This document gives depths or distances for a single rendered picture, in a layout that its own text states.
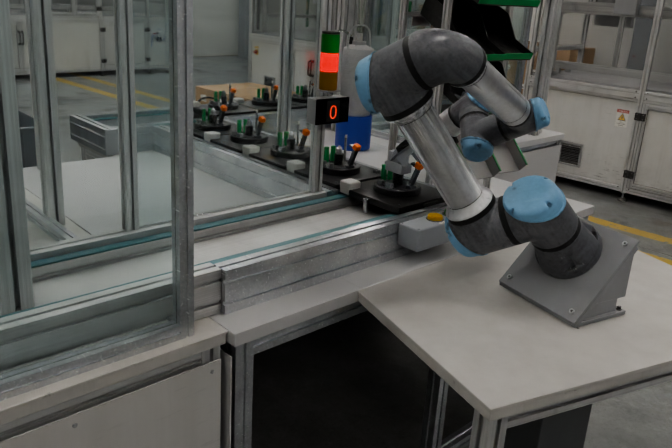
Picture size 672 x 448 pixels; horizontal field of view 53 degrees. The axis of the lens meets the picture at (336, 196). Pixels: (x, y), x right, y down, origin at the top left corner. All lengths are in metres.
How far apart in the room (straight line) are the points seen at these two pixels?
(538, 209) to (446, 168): 0.21
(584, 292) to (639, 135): 4.31
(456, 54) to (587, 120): 4.69
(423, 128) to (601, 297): 0.55
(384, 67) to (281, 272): 0.50
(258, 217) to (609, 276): 0.86
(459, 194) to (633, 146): 4.43
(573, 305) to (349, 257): 0.52
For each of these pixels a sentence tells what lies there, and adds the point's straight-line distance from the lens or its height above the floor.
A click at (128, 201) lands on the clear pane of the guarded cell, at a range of 1.21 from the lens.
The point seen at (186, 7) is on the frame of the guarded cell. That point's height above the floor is 1.48.
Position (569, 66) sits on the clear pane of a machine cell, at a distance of 6.02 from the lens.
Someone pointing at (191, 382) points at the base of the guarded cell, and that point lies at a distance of 1.39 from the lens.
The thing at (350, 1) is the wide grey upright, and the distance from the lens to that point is 3.21.
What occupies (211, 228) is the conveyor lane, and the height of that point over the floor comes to 0.94.
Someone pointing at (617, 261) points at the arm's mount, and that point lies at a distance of 1.59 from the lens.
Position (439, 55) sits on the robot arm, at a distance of 1.31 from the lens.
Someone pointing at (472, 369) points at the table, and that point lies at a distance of 1.32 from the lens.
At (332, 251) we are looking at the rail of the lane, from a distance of 1.59.
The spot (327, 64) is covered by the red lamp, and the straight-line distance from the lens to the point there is 1.83.
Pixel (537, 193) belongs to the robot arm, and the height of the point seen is 1.14.
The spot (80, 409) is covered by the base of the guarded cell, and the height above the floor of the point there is 0.80.
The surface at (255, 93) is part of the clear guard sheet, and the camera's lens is 1.74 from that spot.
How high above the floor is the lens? 1.53
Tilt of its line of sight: 17 degrees down
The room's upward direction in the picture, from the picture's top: 4 degrees clockwise
